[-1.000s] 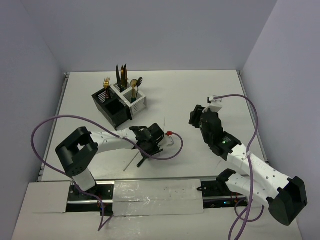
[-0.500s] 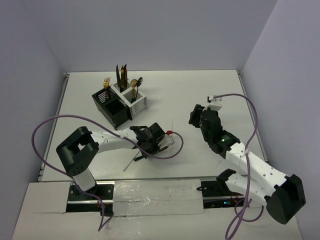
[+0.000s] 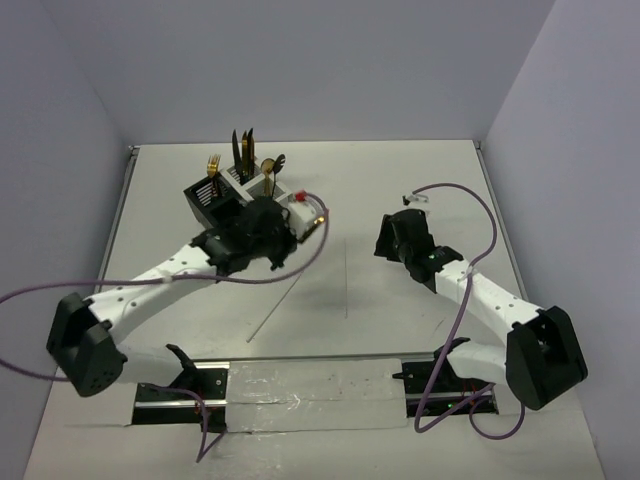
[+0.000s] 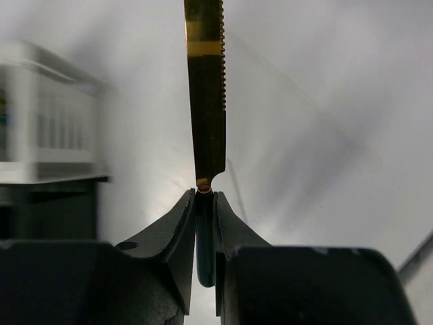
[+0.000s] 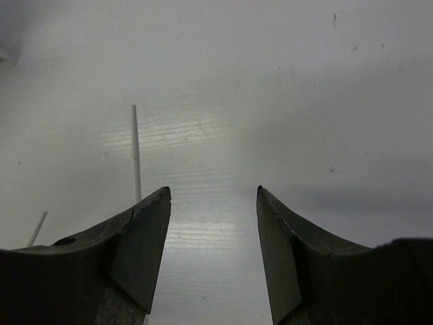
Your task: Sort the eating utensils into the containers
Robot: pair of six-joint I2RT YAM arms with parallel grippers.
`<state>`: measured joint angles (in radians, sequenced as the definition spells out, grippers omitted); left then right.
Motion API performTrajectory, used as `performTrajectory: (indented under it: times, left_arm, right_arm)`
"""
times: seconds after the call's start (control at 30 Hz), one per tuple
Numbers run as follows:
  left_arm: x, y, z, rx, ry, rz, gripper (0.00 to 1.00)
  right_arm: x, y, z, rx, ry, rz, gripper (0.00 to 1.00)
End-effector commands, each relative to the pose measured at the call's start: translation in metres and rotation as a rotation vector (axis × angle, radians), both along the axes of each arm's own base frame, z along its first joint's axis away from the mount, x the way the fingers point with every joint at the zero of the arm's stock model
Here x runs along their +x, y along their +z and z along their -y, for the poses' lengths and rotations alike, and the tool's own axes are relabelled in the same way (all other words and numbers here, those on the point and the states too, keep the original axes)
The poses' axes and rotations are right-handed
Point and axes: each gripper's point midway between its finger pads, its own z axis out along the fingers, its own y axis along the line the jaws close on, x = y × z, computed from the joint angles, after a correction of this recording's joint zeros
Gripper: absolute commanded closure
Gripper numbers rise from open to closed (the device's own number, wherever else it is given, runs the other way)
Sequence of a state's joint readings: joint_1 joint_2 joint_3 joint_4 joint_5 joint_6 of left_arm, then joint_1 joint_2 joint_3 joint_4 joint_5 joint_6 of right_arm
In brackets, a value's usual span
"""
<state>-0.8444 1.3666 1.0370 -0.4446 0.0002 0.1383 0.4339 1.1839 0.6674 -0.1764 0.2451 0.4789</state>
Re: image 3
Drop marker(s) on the white chopstick long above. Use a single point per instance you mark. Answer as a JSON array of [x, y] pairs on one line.
[[262, 323]]

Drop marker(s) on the gold spoon green handle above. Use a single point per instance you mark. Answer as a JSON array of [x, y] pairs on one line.
[[268, 167]]

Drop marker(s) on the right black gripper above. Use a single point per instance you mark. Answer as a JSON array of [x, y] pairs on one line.
[[384, 244]]

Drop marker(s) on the black utensil caddy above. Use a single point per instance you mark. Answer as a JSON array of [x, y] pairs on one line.
[[218, 203]]

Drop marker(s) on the white utensil caddy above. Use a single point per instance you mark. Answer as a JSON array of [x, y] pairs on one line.
[[253, 188]]

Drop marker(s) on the black serrated knife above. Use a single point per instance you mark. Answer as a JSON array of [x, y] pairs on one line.
[[237, 156]]

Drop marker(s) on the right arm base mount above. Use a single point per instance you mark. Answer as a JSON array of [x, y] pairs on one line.
[[448, 389]]

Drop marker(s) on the silver tape sheet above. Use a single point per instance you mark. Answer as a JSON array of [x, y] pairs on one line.
[[318, 395]]

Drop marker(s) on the black spoon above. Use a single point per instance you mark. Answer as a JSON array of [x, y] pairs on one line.
[[278, 165]]

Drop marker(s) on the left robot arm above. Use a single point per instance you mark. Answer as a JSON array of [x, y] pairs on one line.
[[87, 333]]

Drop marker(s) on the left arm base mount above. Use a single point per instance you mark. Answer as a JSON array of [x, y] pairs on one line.
[[160, 407]]

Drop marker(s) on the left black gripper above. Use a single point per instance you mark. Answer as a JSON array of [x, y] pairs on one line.
[[291, 242]]

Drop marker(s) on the gold knife green handle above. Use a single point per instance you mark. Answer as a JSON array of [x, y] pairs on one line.
[[245, 157]]

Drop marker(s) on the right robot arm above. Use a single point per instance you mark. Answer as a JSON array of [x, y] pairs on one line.
[[538, 358]]

